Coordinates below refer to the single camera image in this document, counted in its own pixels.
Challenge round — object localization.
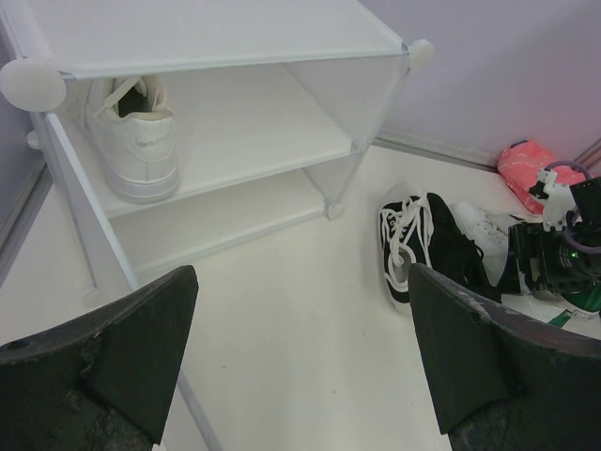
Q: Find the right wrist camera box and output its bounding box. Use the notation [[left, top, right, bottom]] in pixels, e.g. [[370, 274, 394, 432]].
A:
[[529, 168, 576, 232]]

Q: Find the white plastic shoe cabinet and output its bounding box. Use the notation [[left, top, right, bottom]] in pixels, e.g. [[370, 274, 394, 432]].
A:
[[0, 0, 436, 451]]

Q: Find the white leather sneaker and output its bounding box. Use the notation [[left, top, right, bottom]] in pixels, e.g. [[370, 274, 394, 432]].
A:
[[450, 201, 508, 286], [82, 75, 179, 204]]

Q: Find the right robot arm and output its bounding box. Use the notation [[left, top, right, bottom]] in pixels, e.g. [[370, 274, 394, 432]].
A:
[[499, 178, 600, 295]]

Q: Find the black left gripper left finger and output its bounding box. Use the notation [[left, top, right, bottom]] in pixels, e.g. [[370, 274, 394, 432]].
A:
[[1, 265, 198, 450]]

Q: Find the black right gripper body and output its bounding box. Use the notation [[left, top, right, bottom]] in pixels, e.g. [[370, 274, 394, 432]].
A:
[[529, 222, 600, 294]]

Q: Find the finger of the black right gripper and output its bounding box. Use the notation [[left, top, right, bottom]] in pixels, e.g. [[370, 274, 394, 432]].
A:
[[497, 225, 532, 296]]

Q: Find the black white canvas sneaker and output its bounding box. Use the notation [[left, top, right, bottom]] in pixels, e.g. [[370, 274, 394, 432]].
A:
[[378, 183, 434, 309]]

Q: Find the green canvas sneaker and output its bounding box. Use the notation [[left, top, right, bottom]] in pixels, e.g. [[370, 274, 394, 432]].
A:
[[548, 286, 600, 328]]

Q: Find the pink patterned bag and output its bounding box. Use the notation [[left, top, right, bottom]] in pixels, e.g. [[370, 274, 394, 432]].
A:
[[497, 139, 559, 216]]

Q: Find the black slip-on shoe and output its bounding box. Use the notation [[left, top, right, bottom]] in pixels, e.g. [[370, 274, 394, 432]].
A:
[[426, 193, 501, 303]]

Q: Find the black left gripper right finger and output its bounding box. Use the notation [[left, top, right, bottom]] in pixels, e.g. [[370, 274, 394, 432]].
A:
[[408, 264, 600, 450]]

